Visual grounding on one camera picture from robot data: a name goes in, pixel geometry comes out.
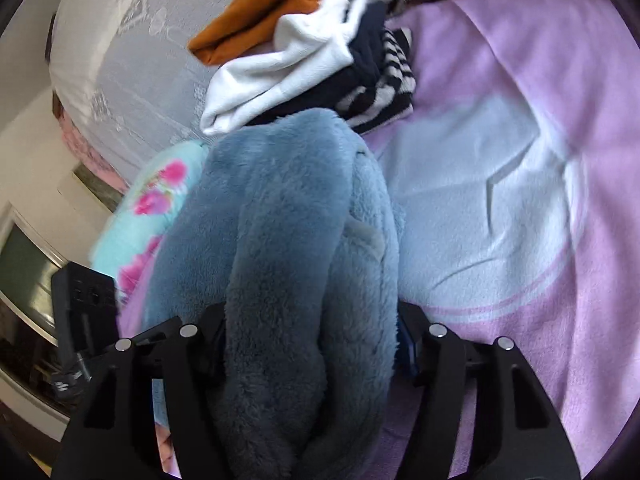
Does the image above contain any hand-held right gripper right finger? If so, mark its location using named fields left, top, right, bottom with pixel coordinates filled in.
left=395, top=301, right=581, bottom=480

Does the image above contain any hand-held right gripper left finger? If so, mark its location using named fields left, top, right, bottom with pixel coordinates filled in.
left=52, top=302, right=231, bottom=480

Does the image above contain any blue fleece garment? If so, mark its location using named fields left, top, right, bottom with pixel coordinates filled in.
left=142, top=107, right=407, bottom=480

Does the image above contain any white framed window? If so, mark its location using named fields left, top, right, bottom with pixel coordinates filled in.
left=0, top=202, right=71, bottom=421

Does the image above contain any floral folded quilt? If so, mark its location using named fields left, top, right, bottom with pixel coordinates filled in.
left=90, top=140, right=211, bottom=306

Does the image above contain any pink patterned cloth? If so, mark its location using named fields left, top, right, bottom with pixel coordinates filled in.
left=57, top=105, right=131, bottom=193

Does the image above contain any purple printed bed sheet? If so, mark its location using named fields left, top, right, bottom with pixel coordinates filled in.
left=117, top=0, right=640, bottom=480

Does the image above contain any black white striped garment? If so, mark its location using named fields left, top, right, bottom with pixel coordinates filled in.
left=335, top=27, right=417, bottom=136

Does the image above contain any white folded garment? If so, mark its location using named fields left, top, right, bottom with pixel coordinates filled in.
left=200, top=0, right=370, bottom=137

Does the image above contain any navy folded garment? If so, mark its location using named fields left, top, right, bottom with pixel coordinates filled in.
left=247, top=0, right=393, bottom=126

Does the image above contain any orange folded garment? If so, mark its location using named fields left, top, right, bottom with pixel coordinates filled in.
left=188, top=0, right=361, bottom=67

